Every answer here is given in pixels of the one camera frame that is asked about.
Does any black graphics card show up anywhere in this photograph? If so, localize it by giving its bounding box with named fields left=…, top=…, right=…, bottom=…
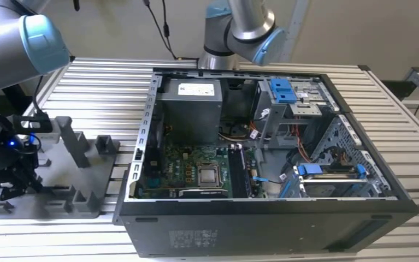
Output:
left=168, top=188, right=230, bottom=199

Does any hard disk in blue carrier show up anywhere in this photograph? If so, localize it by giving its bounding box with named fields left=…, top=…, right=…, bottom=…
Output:
left=292, top=162, right=368, bottom=199

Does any grey parts rack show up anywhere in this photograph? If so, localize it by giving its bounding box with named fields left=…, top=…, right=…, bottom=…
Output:
left=0, top=116, right=121, bottom=221

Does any power supply wire bundle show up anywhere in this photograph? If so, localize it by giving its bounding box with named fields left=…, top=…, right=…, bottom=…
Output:
left=216, top=122, right=264, bottom=142

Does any black camera cable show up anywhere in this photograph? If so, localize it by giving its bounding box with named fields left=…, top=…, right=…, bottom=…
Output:
left=141, top=0, right=180, bottom=60

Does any silver CPU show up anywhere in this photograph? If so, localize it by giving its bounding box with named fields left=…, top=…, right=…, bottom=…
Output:
left=198, top=168, right=220, bottom=189

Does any grey metal drive cage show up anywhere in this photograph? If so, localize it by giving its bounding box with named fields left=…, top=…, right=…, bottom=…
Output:
left=252, top=76, right=337, bottom=148

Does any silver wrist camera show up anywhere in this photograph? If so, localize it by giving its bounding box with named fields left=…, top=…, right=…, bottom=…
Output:
left=13, top=114, right=56, bottom=142

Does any black box behind table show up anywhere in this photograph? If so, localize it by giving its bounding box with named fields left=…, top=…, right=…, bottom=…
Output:
left=380, top=80, right=416, bottom=103

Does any blue drive carrier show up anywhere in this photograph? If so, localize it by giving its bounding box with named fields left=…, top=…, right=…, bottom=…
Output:
left=269, top=78, right=296, bottom=104

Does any grey power supply unit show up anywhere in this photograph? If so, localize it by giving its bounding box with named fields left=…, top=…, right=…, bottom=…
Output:
left=156, top=79, right=224, bottom=145

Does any green motherboard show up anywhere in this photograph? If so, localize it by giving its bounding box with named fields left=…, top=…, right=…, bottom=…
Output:
left=137, top=143, right=268, bottom=199

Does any black equipment stand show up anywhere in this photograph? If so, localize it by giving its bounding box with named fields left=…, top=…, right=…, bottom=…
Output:
left=0, top=83, right=34, bottom=117

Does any black PC case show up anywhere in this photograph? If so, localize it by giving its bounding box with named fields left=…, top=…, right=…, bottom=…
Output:
left=112, top=67, right=419, bottom=259

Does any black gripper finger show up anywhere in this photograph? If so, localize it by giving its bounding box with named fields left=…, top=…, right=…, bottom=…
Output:
left=0, top=178, right=26, bottom=203
left=21, top=163, right=45, bottom=194

